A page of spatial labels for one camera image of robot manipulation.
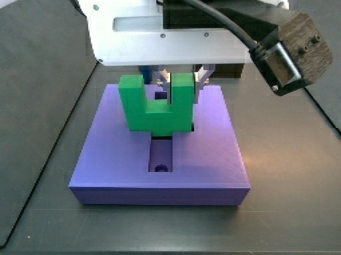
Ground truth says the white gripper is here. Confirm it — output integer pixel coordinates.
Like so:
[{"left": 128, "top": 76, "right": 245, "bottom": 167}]
[{"left": 77, "top": 0, "right": 250, "bottom": 103}]

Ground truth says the green U-shaped block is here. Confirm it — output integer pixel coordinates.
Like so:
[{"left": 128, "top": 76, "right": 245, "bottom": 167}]
[{"left": 119, "top": 73, "right": 194, "bottom": 137}]

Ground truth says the purple slotted board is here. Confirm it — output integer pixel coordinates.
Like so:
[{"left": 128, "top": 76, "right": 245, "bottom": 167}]
[{"left": 69, "top": 84, "right": 250, "bottom": 206}]

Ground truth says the black camera cable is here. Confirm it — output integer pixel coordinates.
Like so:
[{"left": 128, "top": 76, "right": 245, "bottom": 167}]
[{"left": 180, "top": 0, "right": 259, "bottom": 50}]

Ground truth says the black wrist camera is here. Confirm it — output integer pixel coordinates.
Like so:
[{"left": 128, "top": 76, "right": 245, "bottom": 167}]
[{"left": 250, "top": 12, "right": 333, "bottom": 96}]

